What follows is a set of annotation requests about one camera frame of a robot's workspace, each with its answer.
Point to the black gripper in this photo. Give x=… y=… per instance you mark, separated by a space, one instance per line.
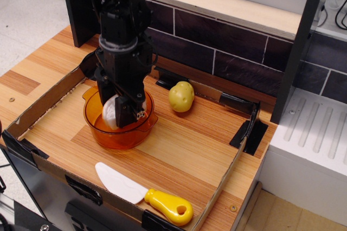
x=120 y=74

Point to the white toy sushi piece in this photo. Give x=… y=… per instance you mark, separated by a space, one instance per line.
x=108 y=116

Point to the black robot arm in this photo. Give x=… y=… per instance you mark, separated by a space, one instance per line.
x=120 y=22

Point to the orange transparent plastic pot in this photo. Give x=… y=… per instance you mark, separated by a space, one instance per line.
x=120 y=138

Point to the cardboard fence with black tape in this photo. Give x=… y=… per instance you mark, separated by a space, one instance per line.
x=54 y=152

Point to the yellow toy potato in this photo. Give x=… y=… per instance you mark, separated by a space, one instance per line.
x=181 y=96

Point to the dark tiled backsplash shelf unit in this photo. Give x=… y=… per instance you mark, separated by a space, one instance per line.
x=256 y=61

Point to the white drainboard sink unit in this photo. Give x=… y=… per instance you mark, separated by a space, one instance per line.
x=306 y=160

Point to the toy knife yellow handle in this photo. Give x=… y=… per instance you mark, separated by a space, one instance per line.
x=177 y=210

